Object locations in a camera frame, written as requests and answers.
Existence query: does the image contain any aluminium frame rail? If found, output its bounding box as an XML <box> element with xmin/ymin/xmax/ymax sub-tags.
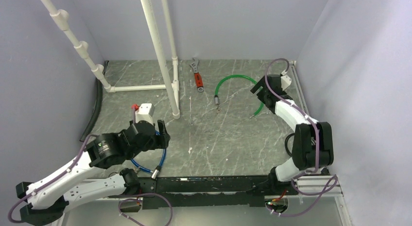
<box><xmin>294</xmin><ymin>175</ymin><xmax>343</xmax><ymax>197</ymax></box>

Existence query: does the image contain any blue cable lock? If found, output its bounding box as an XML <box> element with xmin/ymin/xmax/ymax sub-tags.
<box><xmin>131</xmin><ymin>149</ymin><xmax>167</xmax><ymax>178</ymax></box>

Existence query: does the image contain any black foam tube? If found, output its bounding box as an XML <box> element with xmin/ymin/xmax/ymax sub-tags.
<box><xmin>79</xmin><ymin>78</ymin><xmax>103</xmax><ymax>142</ymax></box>

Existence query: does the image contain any red handled adjustable wrench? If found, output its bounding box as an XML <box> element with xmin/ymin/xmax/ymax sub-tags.
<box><xmin>189</xmin><ymin>57</ymin><xmax>204</xmax><ymax>92</ymax></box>

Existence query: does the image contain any green cable lock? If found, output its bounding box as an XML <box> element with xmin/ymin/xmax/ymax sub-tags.
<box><xmin>214</xmin><ymin>74</ymin><xmax>265</xmax><ymax>120</ymax></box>

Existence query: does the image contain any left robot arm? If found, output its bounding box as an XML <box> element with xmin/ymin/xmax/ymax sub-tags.
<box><xmin>8</xmin><ymin>120</ymin><xmax>171</xmax><ymax>226</ymax></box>

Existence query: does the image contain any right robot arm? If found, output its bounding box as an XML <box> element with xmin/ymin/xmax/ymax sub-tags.
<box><xmin>251</xmin><ymin>74</ymin><xmax>334</xmax><ymax>194</ymax></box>

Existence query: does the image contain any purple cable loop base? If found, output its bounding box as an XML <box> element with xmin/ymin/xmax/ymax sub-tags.
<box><xmin>118</xmin><ymin>192</ymin><xmax>174</xmax><ymax>226</ymax></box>

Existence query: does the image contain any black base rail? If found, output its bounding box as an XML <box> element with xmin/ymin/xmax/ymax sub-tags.
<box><xmin>137</xmin><ymin>175</ymin><xmax>298</xmax><ymax>209</ymax></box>

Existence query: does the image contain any white pvc pipe frame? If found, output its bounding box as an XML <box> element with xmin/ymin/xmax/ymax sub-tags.
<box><xmin>40</xmin><ymin>0</ymin><xmax>181</xmax><ymax>119</ymax></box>

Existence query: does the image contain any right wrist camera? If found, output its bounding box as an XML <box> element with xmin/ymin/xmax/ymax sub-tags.
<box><xmin>280</xmin><ymin>70</ymin><xmax>292</xmax><ymax>90</ymax></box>

